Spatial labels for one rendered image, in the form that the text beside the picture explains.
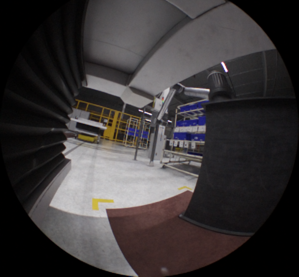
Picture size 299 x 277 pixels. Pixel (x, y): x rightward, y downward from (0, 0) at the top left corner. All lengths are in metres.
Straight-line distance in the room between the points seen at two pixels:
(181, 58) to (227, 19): 0.14
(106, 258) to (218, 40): 0.80
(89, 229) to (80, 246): 0.15
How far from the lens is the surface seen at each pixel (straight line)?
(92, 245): 0.62
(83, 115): 8.46
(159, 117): 1.61
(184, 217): 0.83
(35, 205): 0.23
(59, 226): 0.71
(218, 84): 0.81
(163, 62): 0.24
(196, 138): 1.78
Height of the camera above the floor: 0.58
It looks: 9 degrees up
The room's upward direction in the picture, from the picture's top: 10 degrees clockwise
